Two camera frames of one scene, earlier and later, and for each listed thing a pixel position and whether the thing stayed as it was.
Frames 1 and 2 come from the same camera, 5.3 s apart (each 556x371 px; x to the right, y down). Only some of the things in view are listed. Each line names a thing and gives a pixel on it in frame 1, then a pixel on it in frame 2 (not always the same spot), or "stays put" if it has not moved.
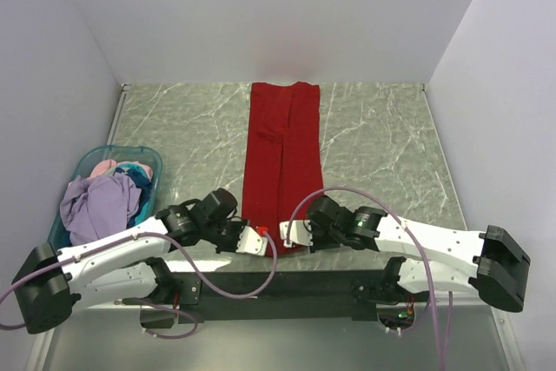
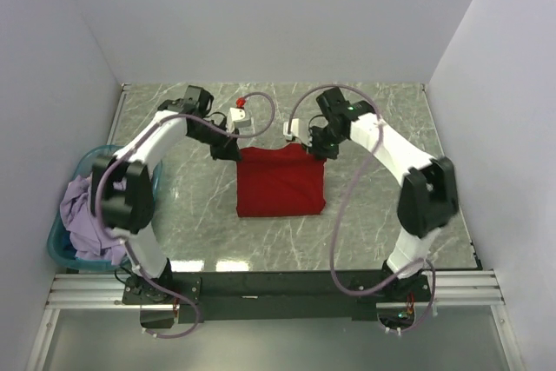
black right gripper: (317, 244) -> (331, 155)
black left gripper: (233, 246) -> (227, 149)
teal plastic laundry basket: (58, 235) stays put
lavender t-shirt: (97, 208) stays put
